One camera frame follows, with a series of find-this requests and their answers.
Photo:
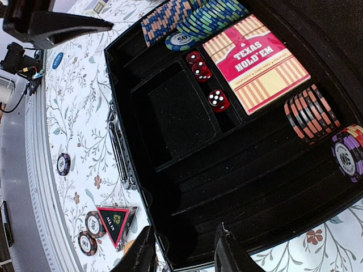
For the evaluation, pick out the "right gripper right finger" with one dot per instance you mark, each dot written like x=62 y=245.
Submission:
x=229 y=255

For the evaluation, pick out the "black poker chip front left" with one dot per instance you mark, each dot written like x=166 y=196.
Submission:
x=63 y=164

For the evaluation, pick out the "purple 500 chip stack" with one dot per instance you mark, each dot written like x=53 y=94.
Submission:
x=347 y=151

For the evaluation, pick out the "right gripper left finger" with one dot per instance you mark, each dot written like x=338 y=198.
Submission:
x=141 y=256

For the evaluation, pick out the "black triangular all-in button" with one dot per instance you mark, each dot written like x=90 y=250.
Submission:
x=117 y=221

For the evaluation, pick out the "red die lower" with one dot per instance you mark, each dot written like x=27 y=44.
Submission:
x=218 y=101

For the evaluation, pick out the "red die middle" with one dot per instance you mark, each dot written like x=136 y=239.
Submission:
x=201 y=71

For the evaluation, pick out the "red black poker chip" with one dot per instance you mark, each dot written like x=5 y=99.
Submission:
x=87 y=244
x=94 y=225

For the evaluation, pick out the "front aluminium rail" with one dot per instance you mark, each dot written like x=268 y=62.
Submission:
x=28 y=192

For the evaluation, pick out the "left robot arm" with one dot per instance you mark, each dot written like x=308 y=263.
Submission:
x=34 y=22

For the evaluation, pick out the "blue round button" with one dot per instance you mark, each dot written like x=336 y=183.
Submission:
x=57 y=60

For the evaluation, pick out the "red die top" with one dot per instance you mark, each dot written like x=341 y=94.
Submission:
x=193 y=57

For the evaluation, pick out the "red die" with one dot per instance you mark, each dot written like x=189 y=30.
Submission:
x=201 y=71
x=218 y=101
x=193 y=57

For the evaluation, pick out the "orange round button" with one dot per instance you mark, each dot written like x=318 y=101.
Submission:
x=128 y=245

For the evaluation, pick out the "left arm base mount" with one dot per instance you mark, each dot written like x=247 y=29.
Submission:
x=18 y=63

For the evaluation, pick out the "black poker set case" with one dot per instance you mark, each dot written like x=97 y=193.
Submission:
x=197 y=168

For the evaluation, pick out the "salmon black chip stack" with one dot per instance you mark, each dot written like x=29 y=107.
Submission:
x=310 y=115

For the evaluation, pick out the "green blue chip stack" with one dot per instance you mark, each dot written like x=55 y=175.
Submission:
x=205 y=21

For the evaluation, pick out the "red black poker chip front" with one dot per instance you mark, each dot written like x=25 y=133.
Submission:
x=87 y=244

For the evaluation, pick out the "blue tan chip stack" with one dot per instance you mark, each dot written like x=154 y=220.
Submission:
x=165 y=18

